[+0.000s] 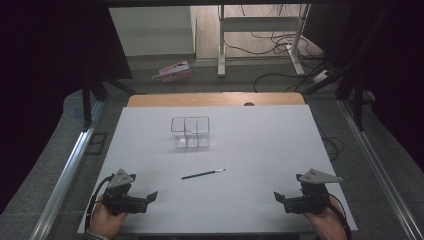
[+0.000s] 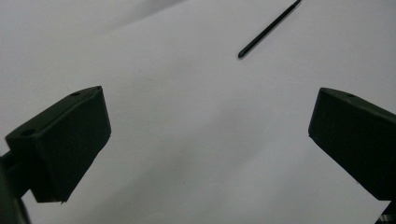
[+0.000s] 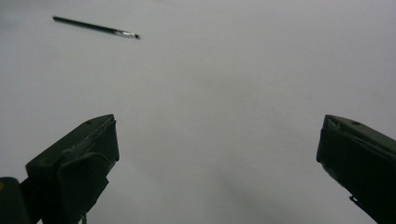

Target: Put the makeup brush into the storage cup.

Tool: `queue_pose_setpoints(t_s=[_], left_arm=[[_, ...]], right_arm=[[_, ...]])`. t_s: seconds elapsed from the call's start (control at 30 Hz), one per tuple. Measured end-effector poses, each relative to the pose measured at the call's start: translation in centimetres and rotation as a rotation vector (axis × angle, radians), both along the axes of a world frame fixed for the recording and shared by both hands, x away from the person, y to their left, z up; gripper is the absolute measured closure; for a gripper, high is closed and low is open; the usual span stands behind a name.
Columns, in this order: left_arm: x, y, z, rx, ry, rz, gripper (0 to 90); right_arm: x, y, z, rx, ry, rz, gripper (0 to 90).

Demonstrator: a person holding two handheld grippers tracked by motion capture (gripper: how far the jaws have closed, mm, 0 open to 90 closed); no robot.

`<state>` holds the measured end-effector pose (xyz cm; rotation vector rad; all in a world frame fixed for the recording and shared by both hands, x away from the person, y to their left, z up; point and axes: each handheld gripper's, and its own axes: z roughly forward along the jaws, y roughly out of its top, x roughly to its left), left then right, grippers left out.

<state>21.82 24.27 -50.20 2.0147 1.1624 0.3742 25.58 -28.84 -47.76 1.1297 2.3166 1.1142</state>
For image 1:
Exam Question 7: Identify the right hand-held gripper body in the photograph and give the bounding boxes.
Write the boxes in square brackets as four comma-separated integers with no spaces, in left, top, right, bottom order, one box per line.
[283,168,344,215]

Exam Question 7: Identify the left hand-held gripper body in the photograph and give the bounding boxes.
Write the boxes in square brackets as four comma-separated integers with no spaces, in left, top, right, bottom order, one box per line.
[101,168,149,216]

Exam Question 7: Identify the black pencil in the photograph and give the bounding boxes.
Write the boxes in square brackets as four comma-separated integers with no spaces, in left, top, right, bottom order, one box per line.
[180,168,227,181]

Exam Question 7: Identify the clear plastic organizer box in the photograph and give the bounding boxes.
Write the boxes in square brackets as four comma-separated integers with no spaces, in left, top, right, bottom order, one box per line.
[170,115,211,150]

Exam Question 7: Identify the person's left hand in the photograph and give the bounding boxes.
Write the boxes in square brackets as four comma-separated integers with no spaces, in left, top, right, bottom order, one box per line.
[89,195,130,240]

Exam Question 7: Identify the person's right hand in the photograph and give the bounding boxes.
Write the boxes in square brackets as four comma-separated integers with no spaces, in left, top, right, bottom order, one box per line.
[303,195,348,240]

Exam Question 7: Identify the striped wristband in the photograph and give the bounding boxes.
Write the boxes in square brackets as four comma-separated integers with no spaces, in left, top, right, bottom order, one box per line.
[83,229,110,240]

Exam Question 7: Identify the white table cover board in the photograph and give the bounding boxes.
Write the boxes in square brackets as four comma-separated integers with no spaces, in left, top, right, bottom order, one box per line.
[77,105,358,235]

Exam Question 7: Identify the black metal stand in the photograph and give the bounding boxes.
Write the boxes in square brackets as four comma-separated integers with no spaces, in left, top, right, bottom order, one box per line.
[80,64,137,132]
[302,4,394,132]

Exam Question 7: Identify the wooden table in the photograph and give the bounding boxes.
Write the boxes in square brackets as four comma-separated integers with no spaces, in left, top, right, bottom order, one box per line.
[126,91,306,108]

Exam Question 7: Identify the white power strip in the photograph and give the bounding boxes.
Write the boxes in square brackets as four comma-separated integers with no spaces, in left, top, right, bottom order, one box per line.
[312,68,332,85]

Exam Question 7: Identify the pink carton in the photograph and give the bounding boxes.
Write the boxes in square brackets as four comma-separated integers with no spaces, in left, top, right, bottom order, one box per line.
[151,60,193,84]

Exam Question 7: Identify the black curtain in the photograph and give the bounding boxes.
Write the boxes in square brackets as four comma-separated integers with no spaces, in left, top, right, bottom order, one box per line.
[301,0,424,174]
[0,0,134,214]

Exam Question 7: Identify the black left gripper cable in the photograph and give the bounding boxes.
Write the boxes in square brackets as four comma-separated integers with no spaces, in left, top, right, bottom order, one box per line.
[84,174,114,234]

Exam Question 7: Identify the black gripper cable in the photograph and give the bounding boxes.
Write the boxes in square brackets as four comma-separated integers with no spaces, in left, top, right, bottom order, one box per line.
[84,174,114,234]
[328,192,353,240]

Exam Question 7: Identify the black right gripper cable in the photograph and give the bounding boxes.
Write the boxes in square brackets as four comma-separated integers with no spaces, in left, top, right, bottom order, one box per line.
[328,192,353,240]

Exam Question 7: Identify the aluminium rail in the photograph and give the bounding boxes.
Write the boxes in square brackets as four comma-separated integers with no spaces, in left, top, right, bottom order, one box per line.
[29,99,105,240]
[337,99,424,240]

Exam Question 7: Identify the thin black cable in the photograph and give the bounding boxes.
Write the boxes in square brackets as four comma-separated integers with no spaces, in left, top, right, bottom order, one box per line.
[315,122,345,162]

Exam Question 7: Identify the black floor frame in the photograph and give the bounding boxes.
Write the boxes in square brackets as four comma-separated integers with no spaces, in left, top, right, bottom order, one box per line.
[84,131,109,156]

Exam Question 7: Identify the black floor cables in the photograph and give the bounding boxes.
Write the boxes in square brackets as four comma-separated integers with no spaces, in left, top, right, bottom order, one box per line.
[222,4,329,94]

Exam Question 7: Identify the white metal desk frame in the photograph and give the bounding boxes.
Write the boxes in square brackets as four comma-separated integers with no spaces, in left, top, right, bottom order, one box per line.
[216,3,312,80]

